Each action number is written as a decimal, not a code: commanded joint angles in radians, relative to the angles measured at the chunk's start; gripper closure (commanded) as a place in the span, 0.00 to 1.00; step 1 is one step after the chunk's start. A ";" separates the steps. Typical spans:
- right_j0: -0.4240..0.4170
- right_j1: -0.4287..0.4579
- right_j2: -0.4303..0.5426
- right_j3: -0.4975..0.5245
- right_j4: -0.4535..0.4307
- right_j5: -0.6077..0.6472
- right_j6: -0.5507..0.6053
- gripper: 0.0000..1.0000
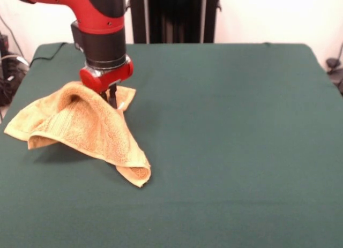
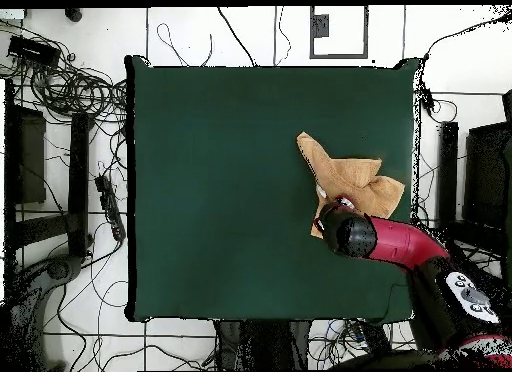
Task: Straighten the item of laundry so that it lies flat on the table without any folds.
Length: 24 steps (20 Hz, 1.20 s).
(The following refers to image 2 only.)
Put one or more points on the tan terry cloth towel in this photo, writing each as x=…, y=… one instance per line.
x=344, y=176

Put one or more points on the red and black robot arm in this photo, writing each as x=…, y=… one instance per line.
x=400, y=240

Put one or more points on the flat black box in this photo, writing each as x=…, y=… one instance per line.
x=32, y=50

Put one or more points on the dark green table cloth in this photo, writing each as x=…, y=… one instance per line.
x=200, y=228

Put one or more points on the black metal stand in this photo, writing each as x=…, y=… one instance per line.
x=272, y=344

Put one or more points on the black upright bar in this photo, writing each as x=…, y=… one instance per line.
x=448, y=168

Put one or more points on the dark cabinet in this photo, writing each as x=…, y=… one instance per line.
x=486, y=168

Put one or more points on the long black power strip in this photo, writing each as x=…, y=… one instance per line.
x=110, y=206

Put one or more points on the black T-shaped floor stand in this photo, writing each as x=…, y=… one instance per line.
x=78, y=168

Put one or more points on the dark brown box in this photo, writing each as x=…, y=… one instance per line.
x=32, y=156

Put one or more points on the grey chair base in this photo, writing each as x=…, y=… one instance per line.
x=28, y=308

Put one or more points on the small round black object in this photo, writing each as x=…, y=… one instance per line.
x=73, y=14

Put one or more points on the grey rectangular floor frame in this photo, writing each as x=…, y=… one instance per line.
x=338, y=56

